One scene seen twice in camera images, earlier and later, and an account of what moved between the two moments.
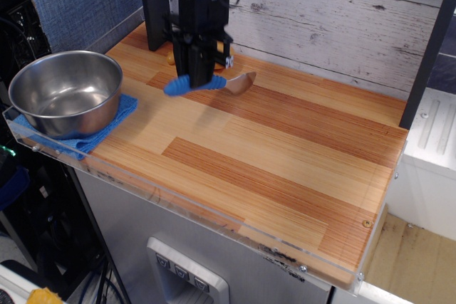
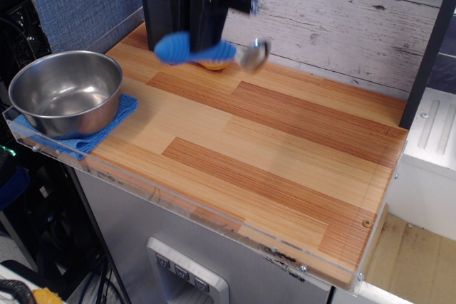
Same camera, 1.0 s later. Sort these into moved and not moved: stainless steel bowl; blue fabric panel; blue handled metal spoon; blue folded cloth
Moved: blue handled metal spoon
Not moved: stainless steel bowl; blue folded cloth; blue fabric panel
